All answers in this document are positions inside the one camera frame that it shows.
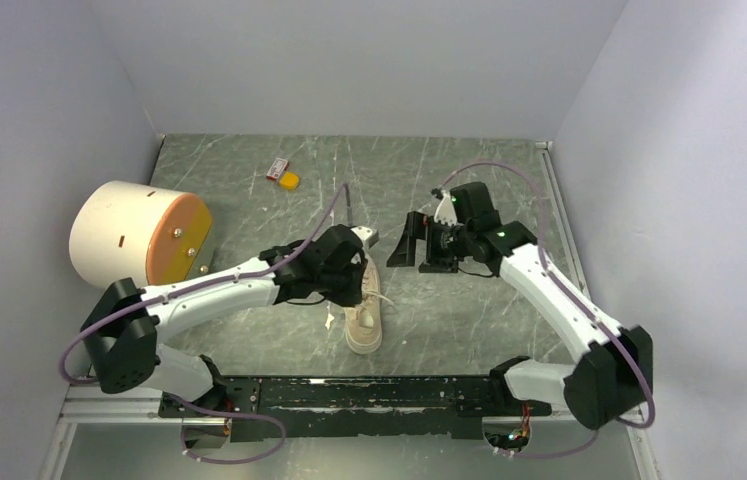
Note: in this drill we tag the red white small box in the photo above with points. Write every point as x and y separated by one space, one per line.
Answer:
277 169

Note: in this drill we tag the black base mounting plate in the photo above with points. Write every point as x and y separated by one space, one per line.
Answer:
347 424

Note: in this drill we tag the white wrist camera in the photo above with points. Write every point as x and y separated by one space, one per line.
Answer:
445 211
368 236

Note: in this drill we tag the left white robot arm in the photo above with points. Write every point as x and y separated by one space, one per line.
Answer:
127 331

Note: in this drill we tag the white orange cylinder drum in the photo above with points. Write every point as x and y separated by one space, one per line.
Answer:
151 235

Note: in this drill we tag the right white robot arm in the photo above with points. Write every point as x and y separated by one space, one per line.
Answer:
612 366

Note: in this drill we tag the aluminium frame rail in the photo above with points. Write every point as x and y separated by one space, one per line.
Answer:
590 402

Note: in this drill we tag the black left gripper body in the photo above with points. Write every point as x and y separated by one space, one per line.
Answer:
339 285

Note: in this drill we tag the white shoelace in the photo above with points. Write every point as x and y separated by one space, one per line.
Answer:
364 317

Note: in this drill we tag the yellow small block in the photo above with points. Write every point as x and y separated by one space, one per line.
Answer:
289 181

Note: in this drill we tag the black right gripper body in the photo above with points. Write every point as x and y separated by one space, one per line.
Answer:
444 244

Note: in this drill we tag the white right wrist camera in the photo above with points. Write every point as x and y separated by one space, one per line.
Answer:
445 211

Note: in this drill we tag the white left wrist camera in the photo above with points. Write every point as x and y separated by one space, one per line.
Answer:
368 236

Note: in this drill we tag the beige canvas sneaker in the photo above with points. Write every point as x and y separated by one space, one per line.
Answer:
367 344

